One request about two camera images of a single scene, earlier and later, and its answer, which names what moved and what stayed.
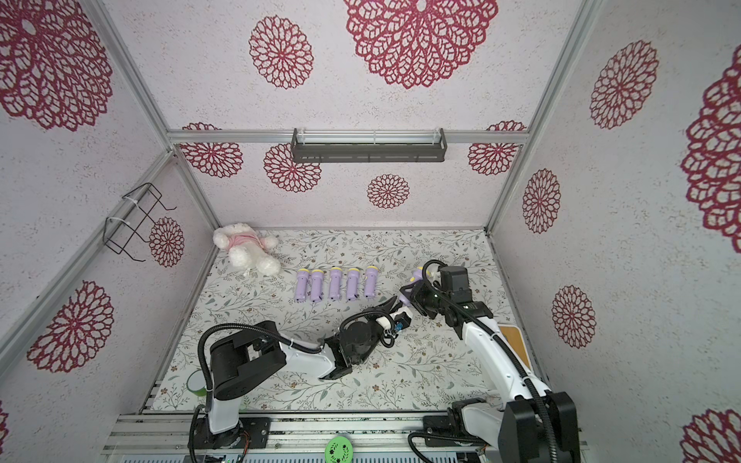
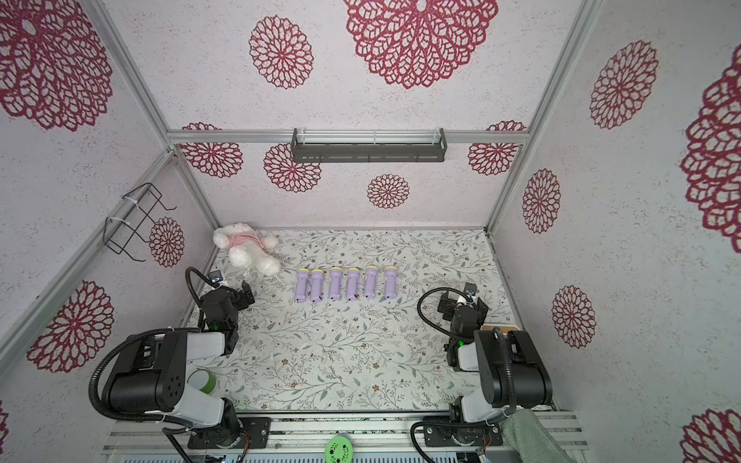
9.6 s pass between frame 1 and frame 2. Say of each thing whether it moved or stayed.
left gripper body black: moved
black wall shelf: stayed
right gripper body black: moved
